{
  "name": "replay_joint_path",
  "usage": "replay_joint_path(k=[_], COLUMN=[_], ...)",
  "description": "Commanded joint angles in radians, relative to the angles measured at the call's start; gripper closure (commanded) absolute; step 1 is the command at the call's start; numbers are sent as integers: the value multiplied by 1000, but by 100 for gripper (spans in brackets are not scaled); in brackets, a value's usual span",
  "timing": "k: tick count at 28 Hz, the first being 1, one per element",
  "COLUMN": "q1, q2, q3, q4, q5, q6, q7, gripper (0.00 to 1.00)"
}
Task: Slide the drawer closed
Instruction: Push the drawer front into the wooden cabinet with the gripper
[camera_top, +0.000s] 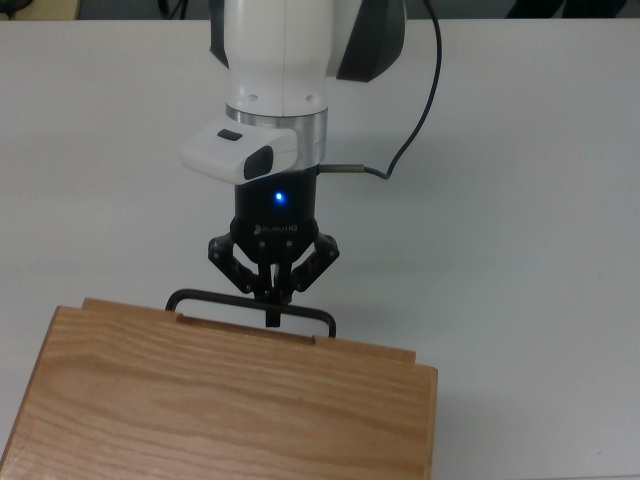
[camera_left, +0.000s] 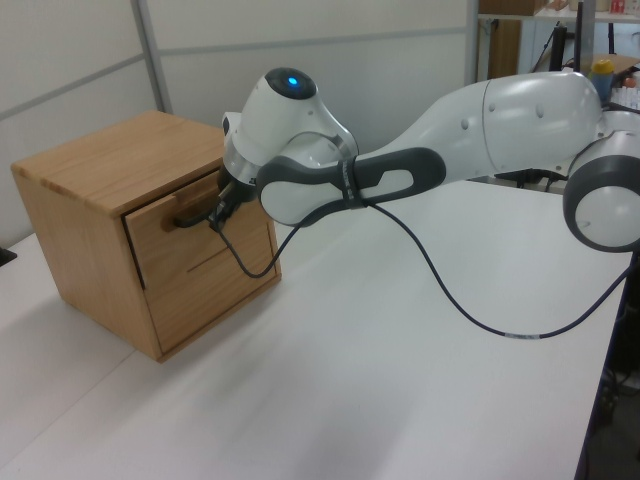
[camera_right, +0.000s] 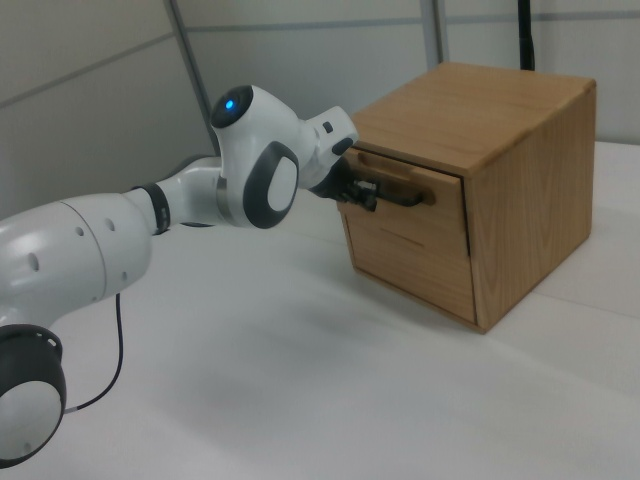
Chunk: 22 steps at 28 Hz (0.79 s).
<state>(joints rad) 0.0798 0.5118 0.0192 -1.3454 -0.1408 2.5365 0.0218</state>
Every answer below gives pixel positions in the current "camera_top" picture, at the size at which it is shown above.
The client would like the wooden cabinet body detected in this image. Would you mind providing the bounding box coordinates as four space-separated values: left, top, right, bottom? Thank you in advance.
0 305 440 480

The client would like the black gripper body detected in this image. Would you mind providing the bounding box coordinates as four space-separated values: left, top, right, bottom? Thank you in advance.
229 167 322 267

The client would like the black metal drawer handle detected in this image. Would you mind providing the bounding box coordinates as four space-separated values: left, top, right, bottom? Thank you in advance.
165 288 338 339

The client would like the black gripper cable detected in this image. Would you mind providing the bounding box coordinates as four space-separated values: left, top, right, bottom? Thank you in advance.
318 0 444 182

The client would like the wooden drawer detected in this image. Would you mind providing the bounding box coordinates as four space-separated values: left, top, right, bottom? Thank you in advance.
81 288 418 366

